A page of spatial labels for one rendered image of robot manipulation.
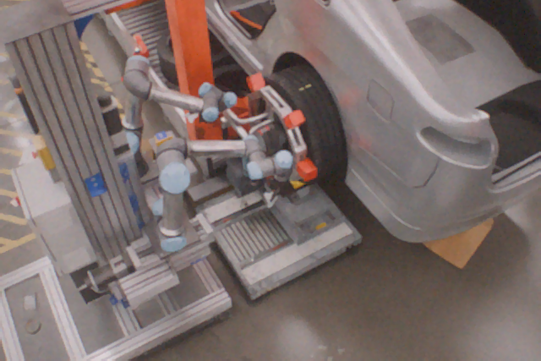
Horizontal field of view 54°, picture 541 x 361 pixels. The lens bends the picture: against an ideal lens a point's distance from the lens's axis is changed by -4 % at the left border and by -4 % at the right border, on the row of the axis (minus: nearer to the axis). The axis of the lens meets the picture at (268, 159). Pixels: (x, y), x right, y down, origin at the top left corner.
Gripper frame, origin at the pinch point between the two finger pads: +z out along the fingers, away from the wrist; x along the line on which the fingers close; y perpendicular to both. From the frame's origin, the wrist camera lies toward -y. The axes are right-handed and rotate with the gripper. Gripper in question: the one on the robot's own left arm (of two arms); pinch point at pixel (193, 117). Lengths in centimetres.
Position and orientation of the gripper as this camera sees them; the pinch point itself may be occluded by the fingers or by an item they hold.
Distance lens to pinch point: 313.0
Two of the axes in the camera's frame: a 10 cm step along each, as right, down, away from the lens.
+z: -6.5, 2.7, 7.1
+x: 7.3, -0.1, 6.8
